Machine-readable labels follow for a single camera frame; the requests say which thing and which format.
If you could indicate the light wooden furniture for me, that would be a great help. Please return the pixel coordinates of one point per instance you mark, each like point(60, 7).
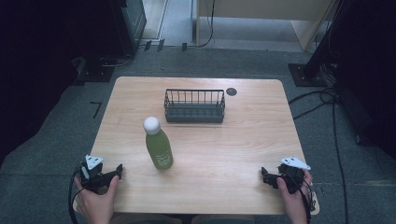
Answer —
point(264, 9)

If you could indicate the person's right hand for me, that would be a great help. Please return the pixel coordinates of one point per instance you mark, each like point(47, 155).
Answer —
point(292, 207)

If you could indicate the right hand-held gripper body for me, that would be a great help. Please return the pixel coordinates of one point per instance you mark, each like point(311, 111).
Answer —
point(292, 179)

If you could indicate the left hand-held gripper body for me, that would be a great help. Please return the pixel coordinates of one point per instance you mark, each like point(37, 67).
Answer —
point(92, 174)

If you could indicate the black metal stand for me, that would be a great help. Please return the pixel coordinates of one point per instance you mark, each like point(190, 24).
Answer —
point(323, 40)

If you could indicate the black cabinet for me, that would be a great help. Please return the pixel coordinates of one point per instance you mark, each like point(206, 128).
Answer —
point(130, 25)

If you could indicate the green bottle with white cap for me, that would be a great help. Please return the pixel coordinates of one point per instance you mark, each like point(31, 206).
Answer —
point(159, 149)

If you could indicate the black stand base plate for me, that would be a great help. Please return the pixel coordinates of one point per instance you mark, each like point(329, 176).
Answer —
point(95, 73)

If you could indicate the black round table grommet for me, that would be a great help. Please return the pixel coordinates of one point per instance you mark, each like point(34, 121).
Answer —
point(231, 91)

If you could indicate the person's left hand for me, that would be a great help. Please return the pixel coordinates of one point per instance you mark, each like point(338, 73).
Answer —
point(95, 205)

